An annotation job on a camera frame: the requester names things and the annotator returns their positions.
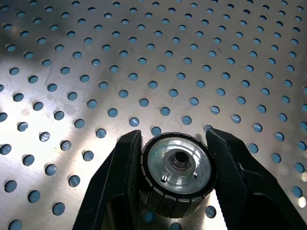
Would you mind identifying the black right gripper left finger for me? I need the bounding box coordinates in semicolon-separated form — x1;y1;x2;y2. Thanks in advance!
72;129;145;230

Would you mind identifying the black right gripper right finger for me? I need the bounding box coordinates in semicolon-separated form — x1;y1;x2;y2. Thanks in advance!
205;127;307;230

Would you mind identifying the ribbed metal roller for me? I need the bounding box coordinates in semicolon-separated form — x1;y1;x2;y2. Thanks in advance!
139;132;216;219

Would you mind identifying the perforated steel tray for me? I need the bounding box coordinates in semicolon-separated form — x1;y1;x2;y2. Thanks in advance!
0;0;307;230

